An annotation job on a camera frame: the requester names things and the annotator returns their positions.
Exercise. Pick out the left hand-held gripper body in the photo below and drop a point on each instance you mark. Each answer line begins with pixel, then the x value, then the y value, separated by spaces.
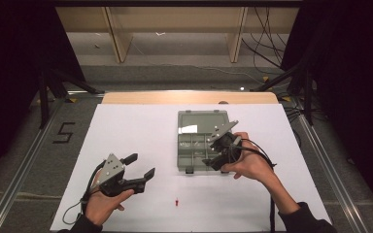
pixel 111 171

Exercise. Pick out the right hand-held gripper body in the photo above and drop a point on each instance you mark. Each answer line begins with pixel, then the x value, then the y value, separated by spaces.
pixel 228 147

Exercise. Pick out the grey transparent compartment box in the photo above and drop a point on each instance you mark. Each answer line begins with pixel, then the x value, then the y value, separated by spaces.
pixel 194 123

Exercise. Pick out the small red peg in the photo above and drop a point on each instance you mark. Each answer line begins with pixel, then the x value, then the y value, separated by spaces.
pixel 176 203

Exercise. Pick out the person's right hand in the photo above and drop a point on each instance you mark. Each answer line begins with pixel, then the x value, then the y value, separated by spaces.
pixel 252 163

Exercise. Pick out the person's left hand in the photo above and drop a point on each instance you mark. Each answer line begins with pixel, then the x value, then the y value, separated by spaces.
pixel 102 205

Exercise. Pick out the yellow tape mark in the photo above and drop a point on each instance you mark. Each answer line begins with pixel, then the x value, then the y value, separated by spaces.
pixel 72 100

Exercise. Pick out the black metal stand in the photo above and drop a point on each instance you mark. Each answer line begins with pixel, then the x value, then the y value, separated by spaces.
pixel 307 97
pixel 43 103

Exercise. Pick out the white paper scrap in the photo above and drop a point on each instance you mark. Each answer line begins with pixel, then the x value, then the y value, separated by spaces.
pixel 160 33

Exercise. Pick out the light wooden shelf unit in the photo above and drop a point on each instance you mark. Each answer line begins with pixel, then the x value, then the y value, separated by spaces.
pixel 187 19

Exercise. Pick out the dark curtain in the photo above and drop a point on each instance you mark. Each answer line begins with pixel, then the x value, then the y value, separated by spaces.
pixel 9 64
pixel 353 64

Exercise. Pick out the metal floor rail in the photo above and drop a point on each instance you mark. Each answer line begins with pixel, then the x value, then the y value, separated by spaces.
pixel 330 171
pixel 22 168

